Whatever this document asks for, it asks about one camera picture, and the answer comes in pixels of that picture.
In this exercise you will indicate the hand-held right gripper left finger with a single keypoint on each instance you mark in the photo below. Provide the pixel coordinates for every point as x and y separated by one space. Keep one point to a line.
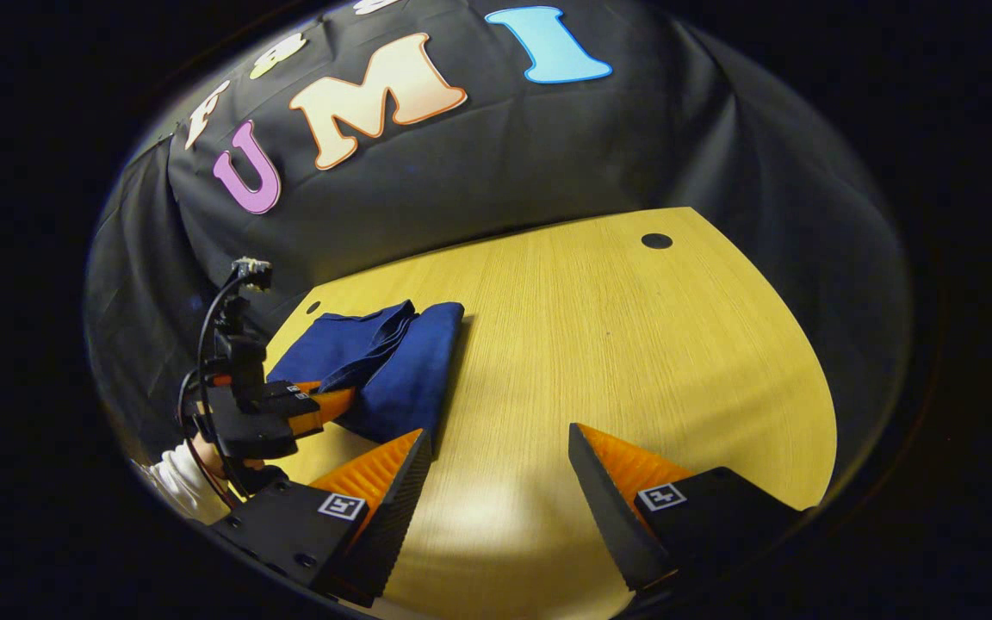
397 517

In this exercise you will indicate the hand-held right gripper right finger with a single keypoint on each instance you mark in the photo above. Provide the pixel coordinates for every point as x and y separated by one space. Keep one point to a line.
612 517

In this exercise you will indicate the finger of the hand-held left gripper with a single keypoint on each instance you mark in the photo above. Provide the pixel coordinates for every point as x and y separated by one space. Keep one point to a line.
328 409
302 387

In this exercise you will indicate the blue denim jeans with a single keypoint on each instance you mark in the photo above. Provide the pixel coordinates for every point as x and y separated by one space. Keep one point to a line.
410 370

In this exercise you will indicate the black backdrop cloth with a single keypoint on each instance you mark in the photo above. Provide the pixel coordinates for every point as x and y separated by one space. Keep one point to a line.
548 155

